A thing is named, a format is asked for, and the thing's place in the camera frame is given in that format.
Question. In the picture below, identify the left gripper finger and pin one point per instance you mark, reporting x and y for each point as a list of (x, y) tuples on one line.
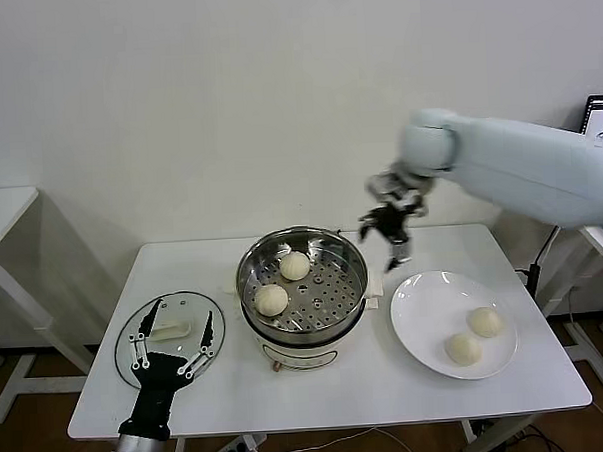
[(148, 325), (207, 335)]

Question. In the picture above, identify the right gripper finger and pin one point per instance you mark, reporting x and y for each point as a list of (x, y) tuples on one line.
[(400, 254), (369, 223)]

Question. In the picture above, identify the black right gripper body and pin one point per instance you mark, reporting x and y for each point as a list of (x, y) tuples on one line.
[(394, 224)]

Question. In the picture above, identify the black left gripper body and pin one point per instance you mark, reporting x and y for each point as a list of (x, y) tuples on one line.
[(156, 387)]

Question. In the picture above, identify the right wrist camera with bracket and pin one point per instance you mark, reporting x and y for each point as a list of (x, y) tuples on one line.
[(397, 189)]

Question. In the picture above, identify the white round plate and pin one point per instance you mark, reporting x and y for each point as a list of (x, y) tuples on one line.
[(427, 360)]

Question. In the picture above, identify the white power strip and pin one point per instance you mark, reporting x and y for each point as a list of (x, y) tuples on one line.
[(236, 446)]

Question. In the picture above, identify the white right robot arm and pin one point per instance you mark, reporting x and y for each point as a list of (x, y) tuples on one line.
[(504, 162)]

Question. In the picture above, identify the white empty side table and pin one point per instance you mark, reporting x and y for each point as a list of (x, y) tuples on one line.
[(5, 209)]

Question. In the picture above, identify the white steamed baozi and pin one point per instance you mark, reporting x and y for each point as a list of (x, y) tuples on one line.
[(271, 300), (484, 322), (294, 266), (463, 349)]

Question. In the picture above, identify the stainless steel steamer basket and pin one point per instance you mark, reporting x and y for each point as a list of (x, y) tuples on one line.
[(356, 283)]

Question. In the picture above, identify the cream electric cooker base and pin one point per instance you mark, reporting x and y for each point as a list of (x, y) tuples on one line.
[(297, 356)]

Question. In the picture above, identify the grey open laptop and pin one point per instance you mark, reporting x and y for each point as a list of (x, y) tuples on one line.
[(602, 118)]

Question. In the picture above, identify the round glass pot lid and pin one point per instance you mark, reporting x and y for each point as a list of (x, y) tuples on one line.
[(185, 306)]

